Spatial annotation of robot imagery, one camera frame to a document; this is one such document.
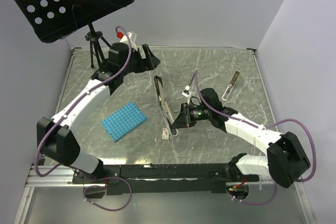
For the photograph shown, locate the blue studded building plate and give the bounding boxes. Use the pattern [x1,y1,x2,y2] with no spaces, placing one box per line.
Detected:
[101,102,147,143]

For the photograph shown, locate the beige black large stapler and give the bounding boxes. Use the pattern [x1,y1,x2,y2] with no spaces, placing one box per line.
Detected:
[154,76,178,136]

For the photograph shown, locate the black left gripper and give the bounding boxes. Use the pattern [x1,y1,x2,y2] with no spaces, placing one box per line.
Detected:
[121,44,160,76]

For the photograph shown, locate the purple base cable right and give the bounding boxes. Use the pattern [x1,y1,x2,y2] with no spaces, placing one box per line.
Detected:
[227,182,278,206]

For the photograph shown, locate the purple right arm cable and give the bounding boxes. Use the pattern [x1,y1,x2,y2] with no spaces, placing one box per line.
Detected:
[193,69,318,183]

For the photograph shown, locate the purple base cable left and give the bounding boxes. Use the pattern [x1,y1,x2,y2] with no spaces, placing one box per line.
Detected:
[83,177,132,212]

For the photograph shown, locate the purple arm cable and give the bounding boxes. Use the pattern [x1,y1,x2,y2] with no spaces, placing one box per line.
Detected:
[35,26,137,177]
[193,69,318,183]

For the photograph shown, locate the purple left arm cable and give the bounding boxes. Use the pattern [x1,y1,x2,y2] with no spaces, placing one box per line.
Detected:
[35,26,137,177]

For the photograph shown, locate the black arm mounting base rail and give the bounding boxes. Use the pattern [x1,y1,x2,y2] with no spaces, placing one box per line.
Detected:
[72,163,259,195]

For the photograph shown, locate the pale green small stapler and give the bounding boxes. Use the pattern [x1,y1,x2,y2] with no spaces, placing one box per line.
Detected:
[222,71,240,101]

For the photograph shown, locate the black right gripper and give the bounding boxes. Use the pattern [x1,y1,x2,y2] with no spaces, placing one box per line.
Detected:
[171,102,212,129]

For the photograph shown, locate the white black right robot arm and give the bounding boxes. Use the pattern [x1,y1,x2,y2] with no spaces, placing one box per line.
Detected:
[172,88,311,188]

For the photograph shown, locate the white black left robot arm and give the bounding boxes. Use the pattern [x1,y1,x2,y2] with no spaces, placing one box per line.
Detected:
[34,42,161,183]

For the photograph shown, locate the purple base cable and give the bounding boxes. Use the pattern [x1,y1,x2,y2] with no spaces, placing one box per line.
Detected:
[83,177,132,212]
[227,182,278,206]

